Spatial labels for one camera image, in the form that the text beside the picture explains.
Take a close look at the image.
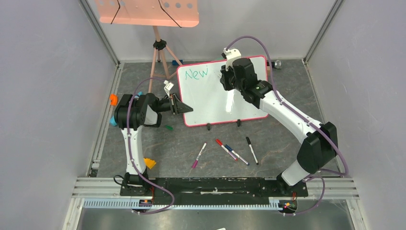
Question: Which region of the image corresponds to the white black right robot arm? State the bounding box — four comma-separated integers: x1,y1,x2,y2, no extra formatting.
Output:
220,58,338,196

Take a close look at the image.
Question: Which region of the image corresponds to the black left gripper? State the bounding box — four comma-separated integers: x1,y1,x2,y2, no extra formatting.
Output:
155,93,192,115

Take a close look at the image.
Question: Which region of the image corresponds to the red marker pen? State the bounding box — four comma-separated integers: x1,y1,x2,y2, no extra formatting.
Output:
215,139,237,161

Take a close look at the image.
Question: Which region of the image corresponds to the black marker pen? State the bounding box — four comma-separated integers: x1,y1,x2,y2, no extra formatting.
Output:
246,137,259,165

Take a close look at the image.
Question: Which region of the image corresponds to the pink framed whiteboard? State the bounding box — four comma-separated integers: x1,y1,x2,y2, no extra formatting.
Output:
177,60,268,127

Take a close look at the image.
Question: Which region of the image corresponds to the orange block at left rail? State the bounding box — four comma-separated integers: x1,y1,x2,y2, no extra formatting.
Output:
109,94,118,106

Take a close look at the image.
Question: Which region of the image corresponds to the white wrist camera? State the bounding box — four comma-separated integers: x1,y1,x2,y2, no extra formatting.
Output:
222,47,241,71
164,80,174,98

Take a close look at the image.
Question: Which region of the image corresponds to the blue block behind stand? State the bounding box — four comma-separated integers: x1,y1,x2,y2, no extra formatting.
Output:
172,59,183,66

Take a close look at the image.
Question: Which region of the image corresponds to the large cyan toy marker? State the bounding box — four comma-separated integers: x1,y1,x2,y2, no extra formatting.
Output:
110,92,143,127

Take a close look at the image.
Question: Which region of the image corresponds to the purple marker pen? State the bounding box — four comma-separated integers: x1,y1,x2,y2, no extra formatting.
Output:
192,142,207,169

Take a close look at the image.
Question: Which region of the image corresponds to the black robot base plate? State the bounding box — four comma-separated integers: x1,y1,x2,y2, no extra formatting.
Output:
119,177,309,206

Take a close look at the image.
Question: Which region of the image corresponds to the black flashlight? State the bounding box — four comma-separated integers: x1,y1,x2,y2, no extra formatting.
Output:
267,60,282,69

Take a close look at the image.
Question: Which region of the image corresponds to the green marker cap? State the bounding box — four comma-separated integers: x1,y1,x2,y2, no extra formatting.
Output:
165,125,173,131

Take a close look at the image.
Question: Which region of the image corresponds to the pink music stand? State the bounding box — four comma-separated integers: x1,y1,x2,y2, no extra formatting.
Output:
95,0,199,92

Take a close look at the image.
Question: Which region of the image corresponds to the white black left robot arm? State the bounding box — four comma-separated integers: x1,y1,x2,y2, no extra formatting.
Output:
113,93,193,196

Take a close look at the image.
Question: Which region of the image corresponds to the blue marker pen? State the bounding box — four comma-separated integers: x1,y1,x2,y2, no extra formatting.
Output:
225,144,249,166

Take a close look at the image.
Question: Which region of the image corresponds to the yellow orange stepped block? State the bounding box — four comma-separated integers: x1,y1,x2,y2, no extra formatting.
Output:
144,158,157,169

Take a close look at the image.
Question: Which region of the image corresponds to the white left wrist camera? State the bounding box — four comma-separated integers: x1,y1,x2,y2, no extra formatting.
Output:
164,80,174,98

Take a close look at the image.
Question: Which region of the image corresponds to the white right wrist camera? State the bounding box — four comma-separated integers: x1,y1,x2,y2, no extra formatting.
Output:
222,47,241,71

